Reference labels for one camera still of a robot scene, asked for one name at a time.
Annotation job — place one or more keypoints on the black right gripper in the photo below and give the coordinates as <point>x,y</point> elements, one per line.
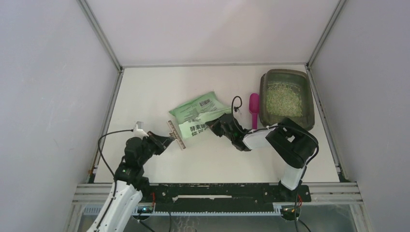
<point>215,124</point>

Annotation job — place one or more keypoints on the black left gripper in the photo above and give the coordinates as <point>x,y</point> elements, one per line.
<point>160,142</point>

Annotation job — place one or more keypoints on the green cat litter bag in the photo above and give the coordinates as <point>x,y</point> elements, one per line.
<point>192,115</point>

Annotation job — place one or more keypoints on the magenta plastic scoop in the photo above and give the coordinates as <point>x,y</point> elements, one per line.
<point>254,108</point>

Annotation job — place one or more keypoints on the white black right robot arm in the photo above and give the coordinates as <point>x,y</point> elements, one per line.
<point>295,145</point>

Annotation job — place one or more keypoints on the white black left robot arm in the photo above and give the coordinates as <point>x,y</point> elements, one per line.
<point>129,185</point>

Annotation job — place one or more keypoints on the green litter in box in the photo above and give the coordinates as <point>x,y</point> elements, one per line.
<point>283,100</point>

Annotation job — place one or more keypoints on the dark grey litter box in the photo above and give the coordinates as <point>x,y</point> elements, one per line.
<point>297,79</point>

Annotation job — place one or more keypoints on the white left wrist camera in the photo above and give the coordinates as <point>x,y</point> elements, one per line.
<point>138,130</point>

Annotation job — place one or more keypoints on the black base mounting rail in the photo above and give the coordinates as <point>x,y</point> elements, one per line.
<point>223,195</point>

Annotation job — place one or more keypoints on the white slotted cable duct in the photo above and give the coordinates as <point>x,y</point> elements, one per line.
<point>272,209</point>

